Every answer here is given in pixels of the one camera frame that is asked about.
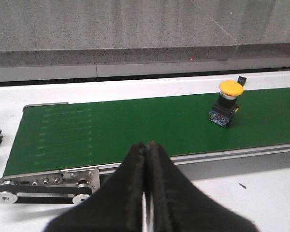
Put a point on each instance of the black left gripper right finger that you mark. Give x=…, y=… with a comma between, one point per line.
x=178, y=206

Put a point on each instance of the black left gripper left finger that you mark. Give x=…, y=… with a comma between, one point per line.
x=117, y=204

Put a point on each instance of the green conveyor belt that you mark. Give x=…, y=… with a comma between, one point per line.
x=54, y=137

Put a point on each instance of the yellow mushroom push button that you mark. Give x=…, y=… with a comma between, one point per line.
x=225, y=108

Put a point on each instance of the black sensor behind belt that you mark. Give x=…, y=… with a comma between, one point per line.
x=241, y=80

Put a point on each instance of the grey stone counter left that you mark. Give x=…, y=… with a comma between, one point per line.
x=49, y=32

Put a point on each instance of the conveyor end roller bracket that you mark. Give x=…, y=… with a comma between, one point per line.
x=65, y=186

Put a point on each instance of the aluminium conveyor side rail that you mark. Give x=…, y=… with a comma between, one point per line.
x=257, y=158

